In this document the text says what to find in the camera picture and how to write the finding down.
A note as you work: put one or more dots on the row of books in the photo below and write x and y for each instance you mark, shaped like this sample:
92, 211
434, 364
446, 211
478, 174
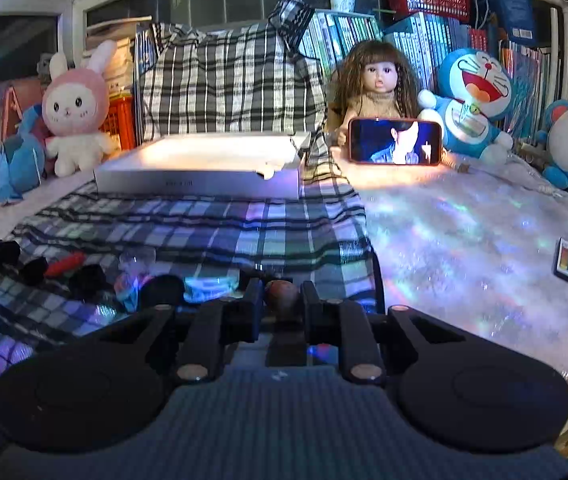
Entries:
414, 35

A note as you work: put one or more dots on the black round cap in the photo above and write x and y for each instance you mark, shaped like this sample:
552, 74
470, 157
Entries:
161, 290
89, 280

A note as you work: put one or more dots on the white pipe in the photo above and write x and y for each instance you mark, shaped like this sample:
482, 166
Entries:
556, 35

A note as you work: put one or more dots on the red small stick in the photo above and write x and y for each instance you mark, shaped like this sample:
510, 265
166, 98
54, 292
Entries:
66, 263

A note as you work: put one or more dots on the orange plastic crate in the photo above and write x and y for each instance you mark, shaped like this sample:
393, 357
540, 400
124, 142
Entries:
121, 120

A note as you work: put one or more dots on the small black cap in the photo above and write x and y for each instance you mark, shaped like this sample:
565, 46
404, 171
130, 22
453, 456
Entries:
34, 270

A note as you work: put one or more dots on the blue paper bag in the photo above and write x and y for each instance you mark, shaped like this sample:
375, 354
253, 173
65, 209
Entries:
509, 5

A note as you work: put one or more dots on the pink box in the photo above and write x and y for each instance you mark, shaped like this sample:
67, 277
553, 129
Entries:
14, 95

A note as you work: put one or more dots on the curly haired doll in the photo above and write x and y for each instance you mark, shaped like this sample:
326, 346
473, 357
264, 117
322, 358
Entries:
376, 80

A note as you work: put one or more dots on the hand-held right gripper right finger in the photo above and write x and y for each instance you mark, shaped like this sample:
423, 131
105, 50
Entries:
310, 310

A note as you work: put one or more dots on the blue plush toy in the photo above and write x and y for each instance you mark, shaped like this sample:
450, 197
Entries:
11, 165

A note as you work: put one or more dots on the brown round ball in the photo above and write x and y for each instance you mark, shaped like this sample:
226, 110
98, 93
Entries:
281, 296

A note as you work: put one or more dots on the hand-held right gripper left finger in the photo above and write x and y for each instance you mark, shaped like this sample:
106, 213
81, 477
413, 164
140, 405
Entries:
253, 310

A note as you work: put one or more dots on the black white plaid cloth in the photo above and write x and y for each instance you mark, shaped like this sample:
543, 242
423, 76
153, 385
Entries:
244, 230

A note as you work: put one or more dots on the stack of white papers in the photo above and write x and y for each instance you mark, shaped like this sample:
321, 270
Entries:
109, 55

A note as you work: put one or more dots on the pink bunny plush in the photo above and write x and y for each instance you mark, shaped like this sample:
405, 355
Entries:
76, 110

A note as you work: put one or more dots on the blue robot cat plush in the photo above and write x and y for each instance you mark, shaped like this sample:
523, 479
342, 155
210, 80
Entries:
474, 85

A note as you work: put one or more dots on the smartphone with red case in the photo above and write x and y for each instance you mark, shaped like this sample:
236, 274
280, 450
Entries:
394, 142

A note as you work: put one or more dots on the white cardboard box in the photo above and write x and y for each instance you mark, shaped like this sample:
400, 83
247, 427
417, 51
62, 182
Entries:
199, 180

